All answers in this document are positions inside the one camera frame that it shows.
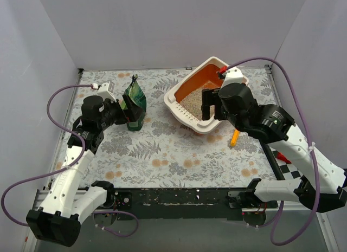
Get checkerboard calibration board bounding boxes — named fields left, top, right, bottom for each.
left=272, top=151, right=302, bottom=180

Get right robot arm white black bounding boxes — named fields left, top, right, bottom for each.
left=202, top=83, right=346, bottom=213

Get black bag clip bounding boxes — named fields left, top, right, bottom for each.
left=130, top=74, right=138, bottom=87

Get green litter bag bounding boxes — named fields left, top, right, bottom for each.
left=121, top=74, right=147, bottom=131

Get red white small block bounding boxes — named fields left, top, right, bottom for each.
left=276, top=152, right=291, bottom=164

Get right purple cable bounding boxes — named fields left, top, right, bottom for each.
left=226, top=56, right=322, bottom=247

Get white orange litter box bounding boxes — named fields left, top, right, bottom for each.
left=164, top=56, right=249, bottom=134

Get yellow plastic scoop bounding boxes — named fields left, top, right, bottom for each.
left=230, top=129, right=239, bottom=146

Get floral table mat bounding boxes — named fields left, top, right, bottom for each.
left=51, top=67, right=284, bottom=189

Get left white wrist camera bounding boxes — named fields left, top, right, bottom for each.
left=92, top=81, right=116, bottom=102

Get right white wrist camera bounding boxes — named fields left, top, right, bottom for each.
left=217, top=66, right=243, bottom=88

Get cat litter granules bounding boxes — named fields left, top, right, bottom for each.
left=179, top=84, right=216, bottom=120

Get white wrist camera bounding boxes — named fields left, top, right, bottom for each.
left=217, top=66, right=243, bottom=88
left=92, top=81, right=116, bottom=102

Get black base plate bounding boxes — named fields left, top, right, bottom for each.
left=93, top=186, right=280, bottom=222

